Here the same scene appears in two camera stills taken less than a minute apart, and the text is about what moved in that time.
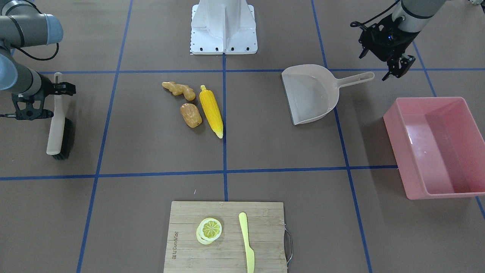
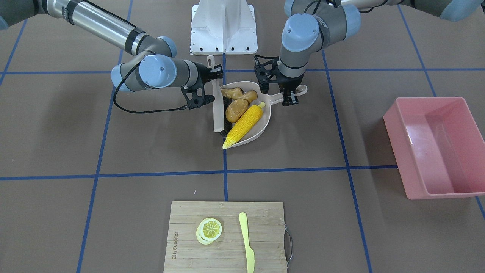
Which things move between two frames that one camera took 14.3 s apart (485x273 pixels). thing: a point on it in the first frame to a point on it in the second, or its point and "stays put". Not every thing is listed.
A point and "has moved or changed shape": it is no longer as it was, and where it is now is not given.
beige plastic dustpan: [312, 92] to [258, 130]
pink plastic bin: [438, 145] stays put
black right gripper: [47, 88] to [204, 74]
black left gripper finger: [393, 65] to [287, 100]
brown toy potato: [191, 115] to [235, 109]
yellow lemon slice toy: [208, 230] stays put
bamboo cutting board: [228, 253] stays put
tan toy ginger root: [177, 89] has moved or changed shape
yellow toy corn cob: [210, 106] to [246, 120]
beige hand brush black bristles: [60, 140] to [222, 103]
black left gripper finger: [405, 62] to [294, 99]
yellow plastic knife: [250, 254] stays put
